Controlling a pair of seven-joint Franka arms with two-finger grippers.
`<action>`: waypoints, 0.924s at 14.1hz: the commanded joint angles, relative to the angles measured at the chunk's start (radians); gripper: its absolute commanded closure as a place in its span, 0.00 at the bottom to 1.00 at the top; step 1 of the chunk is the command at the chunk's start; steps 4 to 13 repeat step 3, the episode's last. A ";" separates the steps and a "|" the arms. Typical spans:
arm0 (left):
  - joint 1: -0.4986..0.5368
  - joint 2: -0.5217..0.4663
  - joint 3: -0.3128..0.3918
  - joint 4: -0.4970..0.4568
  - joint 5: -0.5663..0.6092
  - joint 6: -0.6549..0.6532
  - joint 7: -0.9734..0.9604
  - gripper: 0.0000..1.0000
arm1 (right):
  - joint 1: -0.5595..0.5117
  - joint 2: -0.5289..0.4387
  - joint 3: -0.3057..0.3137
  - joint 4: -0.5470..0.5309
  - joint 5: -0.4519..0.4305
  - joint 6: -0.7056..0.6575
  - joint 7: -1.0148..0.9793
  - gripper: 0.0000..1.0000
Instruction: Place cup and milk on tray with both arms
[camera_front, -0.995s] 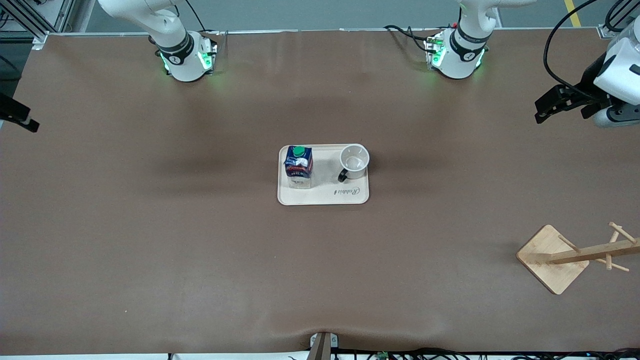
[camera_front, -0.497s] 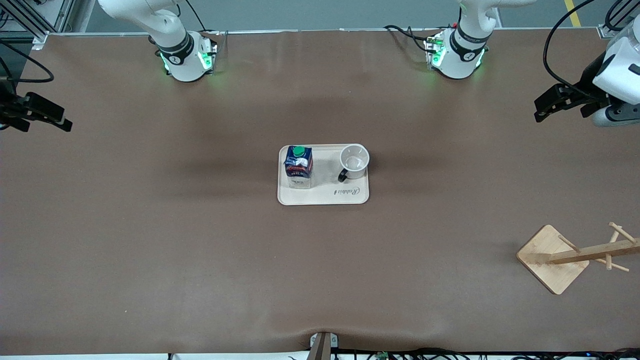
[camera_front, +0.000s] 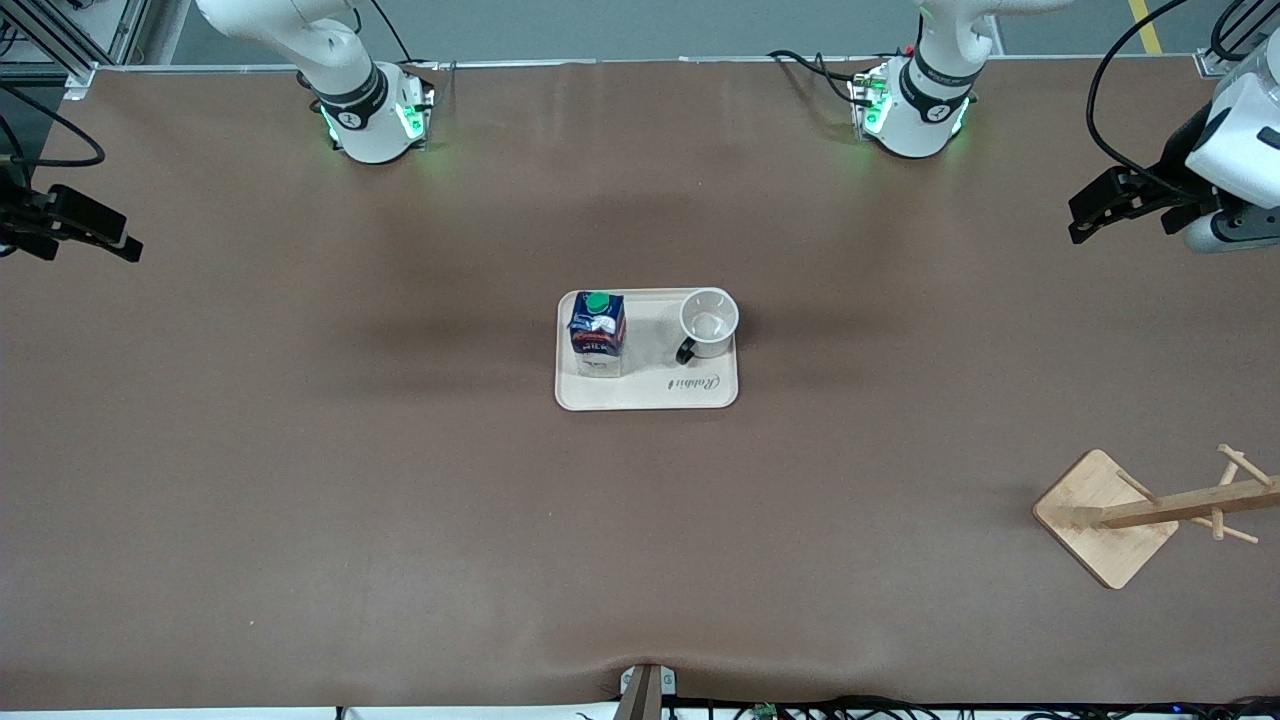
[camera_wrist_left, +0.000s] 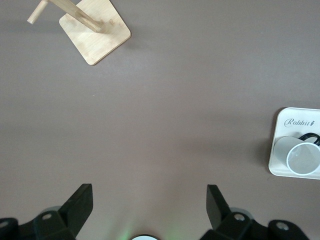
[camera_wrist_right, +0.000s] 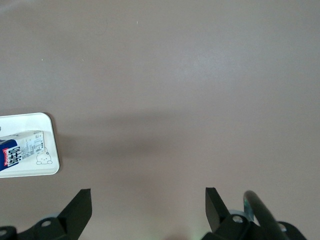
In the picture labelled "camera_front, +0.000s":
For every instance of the cream tray with bear print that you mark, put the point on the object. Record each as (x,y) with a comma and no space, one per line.
(650,392)

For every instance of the aluminium frame profile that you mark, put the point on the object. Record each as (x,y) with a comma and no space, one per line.
(1215,62)
(120,30)

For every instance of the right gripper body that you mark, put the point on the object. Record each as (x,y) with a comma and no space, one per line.
(12,216)

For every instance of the metal table edge bracket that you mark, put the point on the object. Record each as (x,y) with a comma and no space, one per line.
(645,695)

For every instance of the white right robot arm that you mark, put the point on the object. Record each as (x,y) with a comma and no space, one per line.
(365,125)

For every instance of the blue milk carton green cap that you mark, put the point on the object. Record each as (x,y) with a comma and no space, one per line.
(597,345)

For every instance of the brown table mat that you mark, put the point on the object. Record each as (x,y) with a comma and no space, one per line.
(640,550)

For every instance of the wooden cup rack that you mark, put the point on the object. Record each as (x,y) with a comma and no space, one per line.
(1100,520)

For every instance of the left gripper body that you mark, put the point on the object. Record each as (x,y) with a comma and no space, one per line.
(1172,172)

